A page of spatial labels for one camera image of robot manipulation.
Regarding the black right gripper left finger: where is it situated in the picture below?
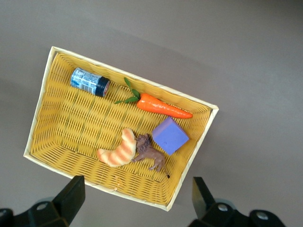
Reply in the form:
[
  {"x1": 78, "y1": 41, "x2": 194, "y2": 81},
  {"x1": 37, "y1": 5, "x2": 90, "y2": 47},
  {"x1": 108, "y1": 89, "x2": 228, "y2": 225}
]
[{"x1": 23, "y1": 175, "x2": 86, "y2": 227}]

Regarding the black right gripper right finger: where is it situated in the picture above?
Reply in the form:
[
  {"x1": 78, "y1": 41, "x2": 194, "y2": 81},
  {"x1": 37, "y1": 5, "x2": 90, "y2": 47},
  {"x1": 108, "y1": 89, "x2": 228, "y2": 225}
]
[{"x1": 192, "y1": 176, "x2": 258, "y2": 227}]

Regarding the toy croissant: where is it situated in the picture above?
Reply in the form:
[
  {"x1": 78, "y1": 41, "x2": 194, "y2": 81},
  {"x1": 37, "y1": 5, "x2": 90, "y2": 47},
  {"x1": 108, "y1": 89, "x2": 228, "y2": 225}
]
[{"x1": 96, "y1": 128, "x2": 137, "y2": 168}]

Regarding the brown lion figurine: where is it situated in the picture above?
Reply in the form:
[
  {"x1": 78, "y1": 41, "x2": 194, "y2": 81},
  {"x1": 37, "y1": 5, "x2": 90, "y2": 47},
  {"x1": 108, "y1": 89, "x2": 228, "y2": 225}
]
[{"x1": 131, "y1": 133, "x2": 171, "y2": 179}]

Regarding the purple foam cube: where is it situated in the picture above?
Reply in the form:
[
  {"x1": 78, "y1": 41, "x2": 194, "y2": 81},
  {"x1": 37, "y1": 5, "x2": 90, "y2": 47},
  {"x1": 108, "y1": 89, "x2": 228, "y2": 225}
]
[{"x1": 151, "y1": 116, "x2": 190, "y2": 156}]

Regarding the yellow woven basket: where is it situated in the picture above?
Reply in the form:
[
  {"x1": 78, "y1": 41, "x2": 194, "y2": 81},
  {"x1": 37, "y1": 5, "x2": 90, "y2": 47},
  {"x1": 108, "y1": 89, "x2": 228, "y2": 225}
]
[{"x1": 23, "y1": 46, "x2": 220, "y2": 212}]

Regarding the orange toy carrot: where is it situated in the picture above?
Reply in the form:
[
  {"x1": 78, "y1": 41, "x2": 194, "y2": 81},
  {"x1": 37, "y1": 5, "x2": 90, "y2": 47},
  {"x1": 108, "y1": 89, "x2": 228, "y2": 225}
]
[{"x1": 114, "y1": 77, "x2": 193, "y2": 119}]

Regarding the small jar with black lid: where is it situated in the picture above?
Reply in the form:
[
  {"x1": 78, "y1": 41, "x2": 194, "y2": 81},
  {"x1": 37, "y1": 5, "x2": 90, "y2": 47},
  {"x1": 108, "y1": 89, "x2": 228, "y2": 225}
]
[{"x1": 70, "y1": 67, "x2": 111, "y2": 97}]

